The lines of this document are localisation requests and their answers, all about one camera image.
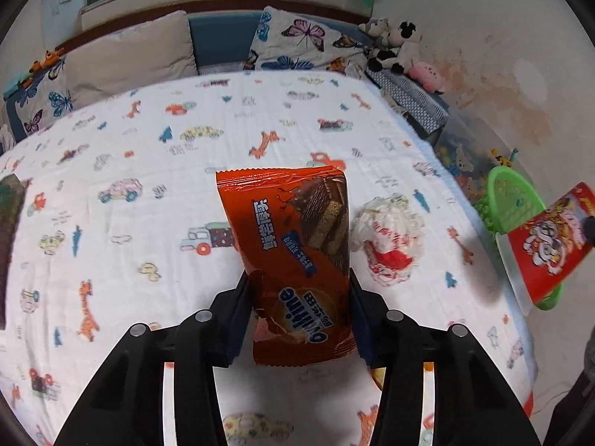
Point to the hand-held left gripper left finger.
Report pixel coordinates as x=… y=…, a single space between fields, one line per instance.
x=232 y=320

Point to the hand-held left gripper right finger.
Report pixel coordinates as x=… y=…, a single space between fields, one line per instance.
x=367 y=325

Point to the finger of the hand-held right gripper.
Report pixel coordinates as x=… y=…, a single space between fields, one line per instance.
x=589 y=231

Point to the red printed cup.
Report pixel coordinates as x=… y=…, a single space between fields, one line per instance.
x=548 y=241

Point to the green mesh basket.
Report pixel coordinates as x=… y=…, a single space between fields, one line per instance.
x=551 y=299

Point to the orange snack packet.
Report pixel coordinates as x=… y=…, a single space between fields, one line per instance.
x=297 y=251

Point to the crumpled white red wrapper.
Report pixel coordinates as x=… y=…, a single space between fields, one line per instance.
x=390 y=241

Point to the yellow toy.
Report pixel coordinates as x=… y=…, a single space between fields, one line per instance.
x=505 y=158

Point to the printed blanket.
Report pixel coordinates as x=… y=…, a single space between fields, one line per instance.
x=139 y=241

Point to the clear storage box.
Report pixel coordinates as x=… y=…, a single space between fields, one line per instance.
x=465 y=162

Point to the blue patterned folded cloth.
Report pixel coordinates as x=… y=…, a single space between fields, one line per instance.
x=413 y=100

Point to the pink plush toy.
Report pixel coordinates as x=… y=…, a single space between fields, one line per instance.
x=428 y=75

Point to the dark cloth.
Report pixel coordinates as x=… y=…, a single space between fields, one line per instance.
x=10 y=241

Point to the blue headboard cushion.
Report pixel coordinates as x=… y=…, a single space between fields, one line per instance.
x=218 y=42

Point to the beige pillow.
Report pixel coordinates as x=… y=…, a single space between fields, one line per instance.
x=130 y=55

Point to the large butterfly pillow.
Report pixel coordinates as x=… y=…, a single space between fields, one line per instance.
x=307 y=42

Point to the small butterfly pillow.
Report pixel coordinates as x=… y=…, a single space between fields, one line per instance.
x=42 y=102

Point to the orange tiger toy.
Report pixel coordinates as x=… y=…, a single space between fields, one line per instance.
x=44 y=60

